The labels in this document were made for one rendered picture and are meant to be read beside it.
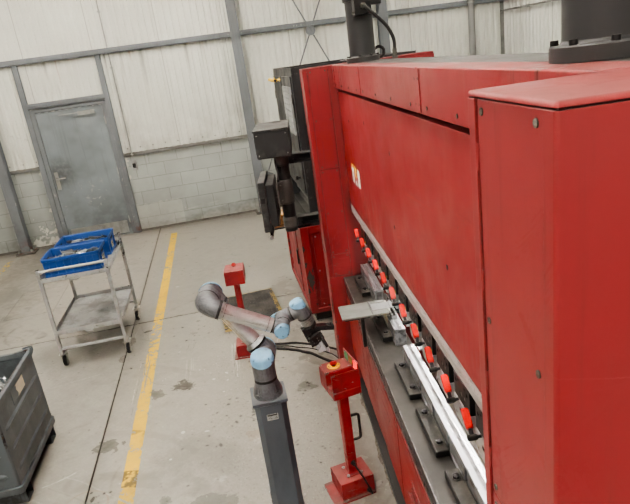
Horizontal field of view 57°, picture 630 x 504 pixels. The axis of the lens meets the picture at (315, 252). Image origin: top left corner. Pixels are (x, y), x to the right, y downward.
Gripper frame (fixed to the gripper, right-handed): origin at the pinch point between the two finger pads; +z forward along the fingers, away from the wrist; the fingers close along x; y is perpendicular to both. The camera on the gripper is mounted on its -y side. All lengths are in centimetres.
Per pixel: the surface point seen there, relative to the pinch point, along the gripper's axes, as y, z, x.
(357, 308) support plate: -27.2, -2.1, -14.9
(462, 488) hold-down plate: -3, -1, 122
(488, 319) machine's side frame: -3, -114, 199
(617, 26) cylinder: -50, -137, 185
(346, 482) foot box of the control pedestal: 31, 70, 12
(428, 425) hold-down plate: -10, 2, 86
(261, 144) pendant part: -44, -87, -120
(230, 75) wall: -157, -89, -686
